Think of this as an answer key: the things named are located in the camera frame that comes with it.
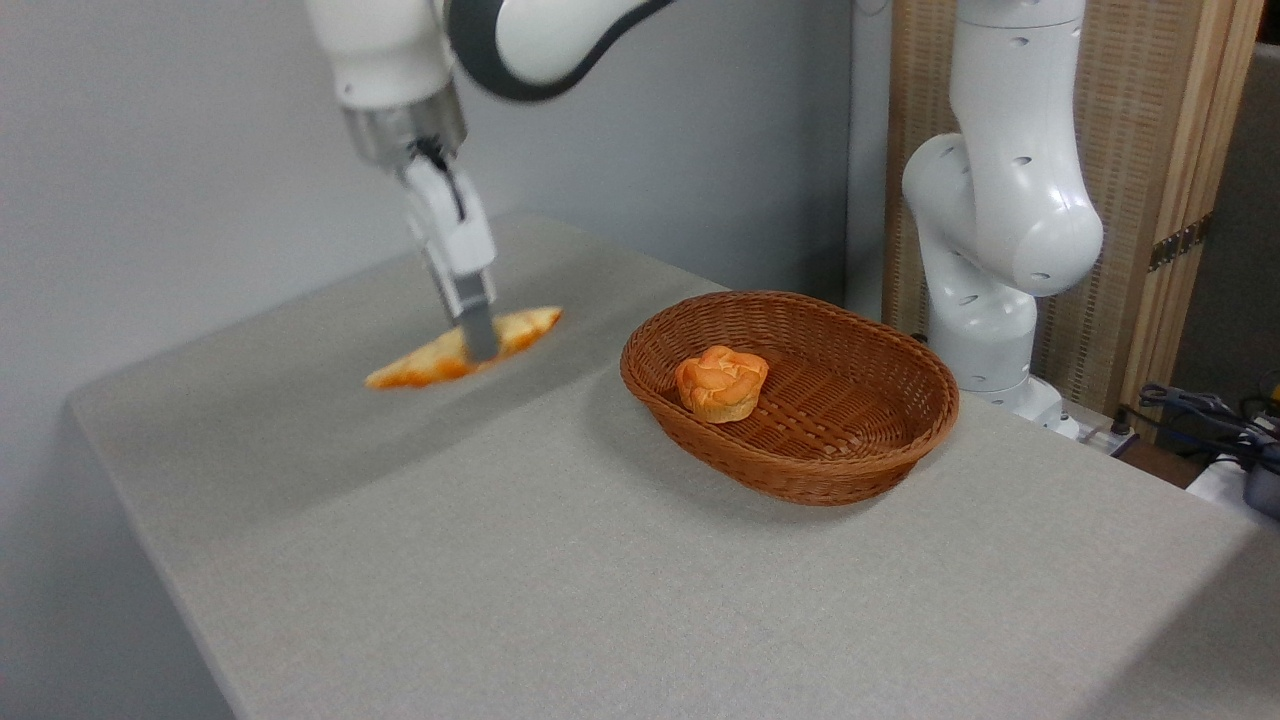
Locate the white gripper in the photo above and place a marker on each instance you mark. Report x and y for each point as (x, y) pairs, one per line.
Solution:
(455, 225)

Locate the leaf-shaped bread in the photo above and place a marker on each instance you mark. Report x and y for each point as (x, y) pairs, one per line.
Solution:
(430, 362)

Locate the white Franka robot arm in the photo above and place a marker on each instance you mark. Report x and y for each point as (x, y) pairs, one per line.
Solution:
(1000, 200)

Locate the small muffin-shaped bread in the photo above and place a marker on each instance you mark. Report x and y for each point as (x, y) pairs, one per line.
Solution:
(720, 383)

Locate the brown oval wicker basket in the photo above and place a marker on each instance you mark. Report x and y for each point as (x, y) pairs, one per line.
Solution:
(850, 420)

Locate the white power strip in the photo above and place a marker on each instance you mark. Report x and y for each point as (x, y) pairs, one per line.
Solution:
(1105, 438)

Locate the wooden folding screen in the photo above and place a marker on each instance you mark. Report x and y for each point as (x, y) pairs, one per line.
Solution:
(1150, 150)

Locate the metal screen hinge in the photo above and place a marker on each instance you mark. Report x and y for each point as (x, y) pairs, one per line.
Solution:
(1178, 243)

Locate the blue-grey plastic object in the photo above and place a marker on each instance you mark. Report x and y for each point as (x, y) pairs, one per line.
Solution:
(1264, 490)

